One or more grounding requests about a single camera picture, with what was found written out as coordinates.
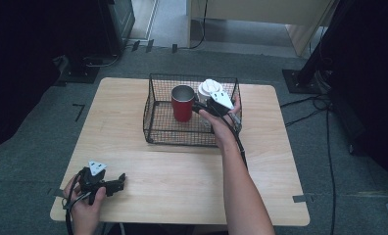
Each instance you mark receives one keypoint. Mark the dark cabinet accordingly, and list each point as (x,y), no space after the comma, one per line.
(117,26)

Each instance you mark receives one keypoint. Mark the black tape strip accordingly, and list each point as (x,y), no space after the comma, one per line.
(174,48)
(149,45)

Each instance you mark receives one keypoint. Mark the black stand base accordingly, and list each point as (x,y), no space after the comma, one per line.
(77,73)

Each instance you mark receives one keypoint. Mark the person's lap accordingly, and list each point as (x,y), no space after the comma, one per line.
(169,230)

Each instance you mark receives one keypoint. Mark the person's right hand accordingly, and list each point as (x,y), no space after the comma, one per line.
(224,130)

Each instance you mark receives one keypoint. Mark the person's left hand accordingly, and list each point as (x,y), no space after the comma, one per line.
(84,212)

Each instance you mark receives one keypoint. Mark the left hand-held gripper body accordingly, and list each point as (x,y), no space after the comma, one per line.
(92,184)

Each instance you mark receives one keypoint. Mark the white cup with lid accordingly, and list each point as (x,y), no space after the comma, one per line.
(210,88)

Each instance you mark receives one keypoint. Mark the beige wooden furniture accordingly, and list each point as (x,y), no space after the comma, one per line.
(264,13)

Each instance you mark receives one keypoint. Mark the red cup with steel inside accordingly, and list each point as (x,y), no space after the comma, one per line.
(183,109)

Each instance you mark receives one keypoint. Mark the black stand with base plate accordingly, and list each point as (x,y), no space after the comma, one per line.
(308,71)

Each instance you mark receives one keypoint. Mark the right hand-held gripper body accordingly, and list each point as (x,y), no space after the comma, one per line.
(219,104)

